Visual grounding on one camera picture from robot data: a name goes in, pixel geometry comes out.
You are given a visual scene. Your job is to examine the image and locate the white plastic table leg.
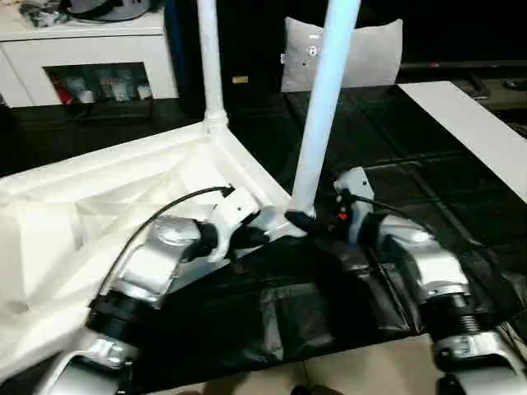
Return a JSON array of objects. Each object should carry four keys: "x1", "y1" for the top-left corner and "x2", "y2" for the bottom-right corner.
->
[
  {"x1": 196, "y1": 0, "x2": 230, "y2": 139},
  {"x1": 289, "y1": 0, "x2": 363, "y2": 217}
]

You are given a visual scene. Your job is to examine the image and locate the thin black bar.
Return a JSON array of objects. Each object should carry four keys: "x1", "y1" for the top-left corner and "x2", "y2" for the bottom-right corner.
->
[{"x1": 401, "y1": 60, "x2": 527, "y2": 70}]

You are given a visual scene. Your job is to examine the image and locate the white plastic table top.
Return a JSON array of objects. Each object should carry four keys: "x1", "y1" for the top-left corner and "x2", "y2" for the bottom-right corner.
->
[{"x1": 0, "y1": 114, "x2": 308, "y2": 383}]

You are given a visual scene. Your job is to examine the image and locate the black table mat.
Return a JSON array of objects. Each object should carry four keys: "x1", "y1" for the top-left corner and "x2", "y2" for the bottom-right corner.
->
[{"x1": 0, "y1": 84, "x2": 527, "y2": 392}]

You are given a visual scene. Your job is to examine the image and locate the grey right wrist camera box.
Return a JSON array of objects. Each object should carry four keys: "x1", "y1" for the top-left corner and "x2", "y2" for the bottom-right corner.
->
[{"x1": 333, "y1": 166, "x2": 374, "y2": 202}]

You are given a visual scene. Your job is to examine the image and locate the white low table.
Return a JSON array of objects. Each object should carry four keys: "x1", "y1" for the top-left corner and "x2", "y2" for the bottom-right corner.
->
[{"x1": 398, "y1": 81, "x2": 527, "y2": 202}]

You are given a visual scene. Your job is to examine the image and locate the black sofa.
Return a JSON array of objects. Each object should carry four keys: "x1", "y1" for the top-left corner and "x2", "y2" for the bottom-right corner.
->
[{"x1": 164, "y1": 0, "x2": 527, "y2": 94}]

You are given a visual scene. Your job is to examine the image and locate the grey cushion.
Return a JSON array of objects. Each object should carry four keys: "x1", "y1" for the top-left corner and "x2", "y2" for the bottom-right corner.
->
[{"x1": 280, "y1": 16, "x2": 404, "y2": 94}]

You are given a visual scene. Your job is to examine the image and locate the white cabinet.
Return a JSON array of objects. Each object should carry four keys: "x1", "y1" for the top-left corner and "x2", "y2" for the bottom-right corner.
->
[{"x1": 0, "y1": 16, "x2": 180, "y2": 109}]

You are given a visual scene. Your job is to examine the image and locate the black tangled straps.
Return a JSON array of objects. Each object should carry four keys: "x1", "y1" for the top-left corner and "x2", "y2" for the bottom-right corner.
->
[{"x1": 18, "y1": 0, "x2": 73, "y2": 26}]

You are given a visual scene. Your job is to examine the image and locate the grey bag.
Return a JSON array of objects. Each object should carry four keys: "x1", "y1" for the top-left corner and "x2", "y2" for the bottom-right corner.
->
[{"x1": 68, "y1": 0, "x2": 160, "y2": 22}]

